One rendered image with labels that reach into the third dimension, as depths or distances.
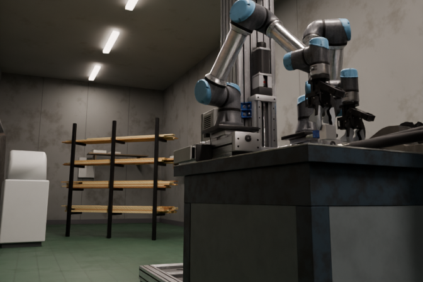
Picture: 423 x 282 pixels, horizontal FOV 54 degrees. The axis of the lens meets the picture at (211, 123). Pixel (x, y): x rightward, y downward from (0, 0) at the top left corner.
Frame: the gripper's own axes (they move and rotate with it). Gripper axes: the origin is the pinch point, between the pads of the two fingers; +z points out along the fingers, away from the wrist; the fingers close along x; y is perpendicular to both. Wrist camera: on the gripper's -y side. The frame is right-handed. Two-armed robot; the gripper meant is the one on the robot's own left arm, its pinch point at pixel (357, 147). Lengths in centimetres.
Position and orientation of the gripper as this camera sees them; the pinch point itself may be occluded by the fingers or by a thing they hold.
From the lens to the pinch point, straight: 187.9
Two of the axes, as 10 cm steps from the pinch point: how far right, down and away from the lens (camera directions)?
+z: -0.1, 9.8, -1.8
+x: -8.8, -0.9, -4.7
